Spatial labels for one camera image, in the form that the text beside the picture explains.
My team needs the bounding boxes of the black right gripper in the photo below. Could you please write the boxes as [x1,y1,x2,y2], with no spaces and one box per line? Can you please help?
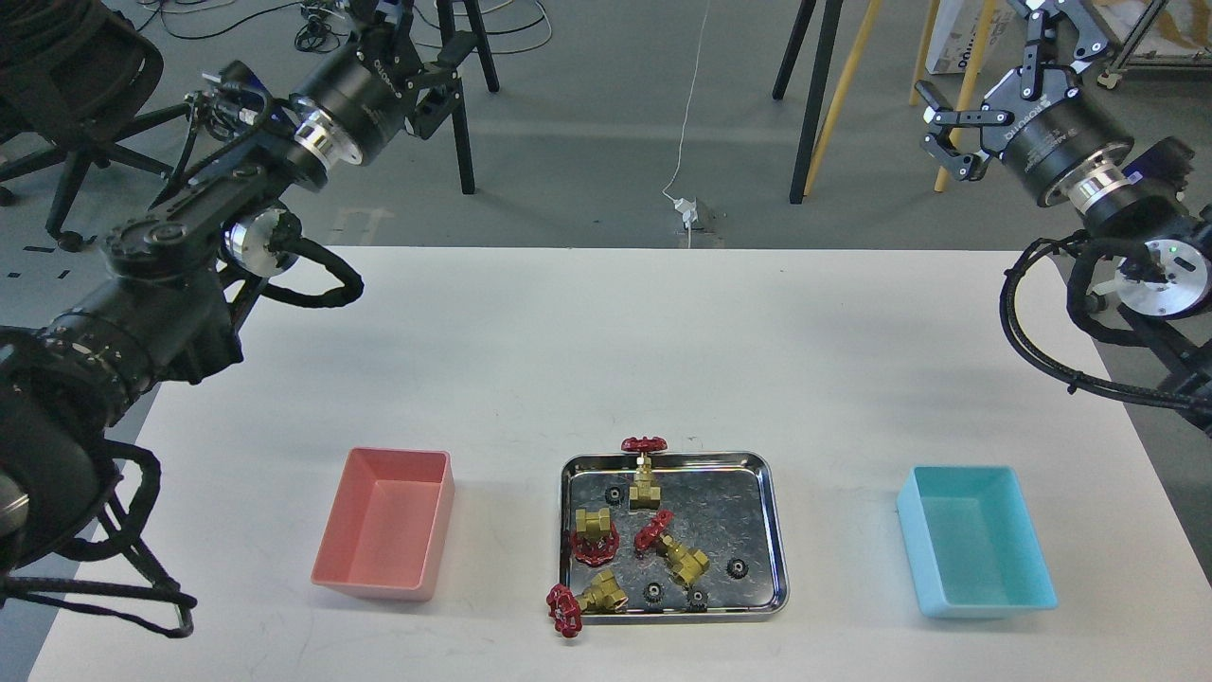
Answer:
[914,0,1134,210]

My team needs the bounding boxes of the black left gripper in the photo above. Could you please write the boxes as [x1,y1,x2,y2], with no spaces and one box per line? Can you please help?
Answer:
[290,1,478,170]

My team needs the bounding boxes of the brass valve red handle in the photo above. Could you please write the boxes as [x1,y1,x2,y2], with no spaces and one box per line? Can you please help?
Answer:
[545,569,629,638]
[633,509,710,588]
[621,436,668,511]
[570,508,621,568]

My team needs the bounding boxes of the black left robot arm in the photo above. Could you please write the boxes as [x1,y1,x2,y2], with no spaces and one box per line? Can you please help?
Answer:
[2,1,499,638]

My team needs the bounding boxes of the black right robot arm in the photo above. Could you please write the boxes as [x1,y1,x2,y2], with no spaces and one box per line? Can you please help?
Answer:
[915,1,1211,432]

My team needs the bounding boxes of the white cardboard box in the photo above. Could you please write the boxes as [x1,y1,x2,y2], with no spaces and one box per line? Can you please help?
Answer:
[925,1,1019,75]

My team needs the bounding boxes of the light blue plastic box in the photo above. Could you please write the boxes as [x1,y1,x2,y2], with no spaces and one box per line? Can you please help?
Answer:
[896,466,1058,619]

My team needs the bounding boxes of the pink plastic box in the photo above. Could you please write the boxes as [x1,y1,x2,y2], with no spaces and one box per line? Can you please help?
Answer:
[311,446,455,601]

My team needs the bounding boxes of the black stand legs left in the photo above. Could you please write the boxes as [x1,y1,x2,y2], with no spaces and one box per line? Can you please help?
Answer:
[431,0,501,196]

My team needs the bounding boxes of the black stand legs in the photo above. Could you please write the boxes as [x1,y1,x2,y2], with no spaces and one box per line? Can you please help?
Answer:
[431,0,501,196]
[772,1,844,206]

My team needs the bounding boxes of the yellow wooden legs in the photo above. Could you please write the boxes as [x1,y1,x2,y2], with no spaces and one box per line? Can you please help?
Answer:
[804,0,995,197]

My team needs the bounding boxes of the black stand legs right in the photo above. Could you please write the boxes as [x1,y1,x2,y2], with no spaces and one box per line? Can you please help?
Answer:
[772,1,844,206]

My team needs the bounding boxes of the black office chair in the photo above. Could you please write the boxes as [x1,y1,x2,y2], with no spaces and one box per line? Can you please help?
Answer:
[1,1,189,252]

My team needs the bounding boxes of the shiny metal tray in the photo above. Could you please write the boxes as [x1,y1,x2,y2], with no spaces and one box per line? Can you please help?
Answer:
[558,452,789,625]

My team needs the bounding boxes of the aluminium frame cart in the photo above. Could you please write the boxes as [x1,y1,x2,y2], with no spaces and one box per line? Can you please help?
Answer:
[1094,1,1211,90]

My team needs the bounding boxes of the black floor cables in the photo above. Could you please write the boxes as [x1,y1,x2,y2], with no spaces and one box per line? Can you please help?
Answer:
[104,0,551,56]

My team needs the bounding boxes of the white cable with plug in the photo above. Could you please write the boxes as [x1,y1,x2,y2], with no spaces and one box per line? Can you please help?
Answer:
[661,0,713,250]

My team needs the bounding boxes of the brass valve top red handle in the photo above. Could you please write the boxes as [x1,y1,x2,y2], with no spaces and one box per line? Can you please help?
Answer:
[621,436,668,511]

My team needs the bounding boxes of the brass valve bottom red handle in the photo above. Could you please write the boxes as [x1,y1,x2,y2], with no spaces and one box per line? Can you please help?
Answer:
[545,569,629,638]

